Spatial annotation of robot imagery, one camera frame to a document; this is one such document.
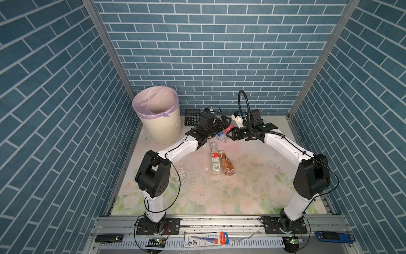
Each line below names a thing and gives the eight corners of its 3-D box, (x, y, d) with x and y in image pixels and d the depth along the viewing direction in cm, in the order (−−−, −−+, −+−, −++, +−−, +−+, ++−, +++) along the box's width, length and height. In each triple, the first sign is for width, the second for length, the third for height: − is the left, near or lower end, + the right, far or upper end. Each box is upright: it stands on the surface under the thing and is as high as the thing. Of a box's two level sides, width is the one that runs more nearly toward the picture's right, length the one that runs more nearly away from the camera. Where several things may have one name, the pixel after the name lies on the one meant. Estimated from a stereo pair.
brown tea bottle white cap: (225, 177, 91) (226, 173, 87) (217, 154, 101) (217, 150, 97) (234, 174, 92) (235, 170, 88) (225, 152, 102) (225, 148, 98)
